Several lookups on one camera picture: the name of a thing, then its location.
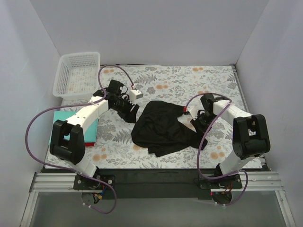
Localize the black t shirt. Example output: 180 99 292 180
131 101 204 157

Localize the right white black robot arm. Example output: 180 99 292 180
184 93 270 188

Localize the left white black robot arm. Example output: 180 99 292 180
50 80 143 189

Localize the floral table mat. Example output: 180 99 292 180
45 65 263 169

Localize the folded teal t shirt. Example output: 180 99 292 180
53 111 98 143

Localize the folded red t shirt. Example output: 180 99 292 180
85 142 95 147

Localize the white plastic basket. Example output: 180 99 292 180
53 52 100 101

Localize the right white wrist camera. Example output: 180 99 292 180
183 106 198 120

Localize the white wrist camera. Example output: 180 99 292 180
129 89 143 102
183 106 198 120

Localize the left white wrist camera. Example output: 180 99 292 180
129 89 143 102

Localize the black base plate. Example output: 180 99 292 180
73 168 243 201

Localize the aluminium front rail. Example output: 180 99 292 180
29 172 284 192

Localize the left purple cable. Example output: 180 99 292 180
25 65 137 215

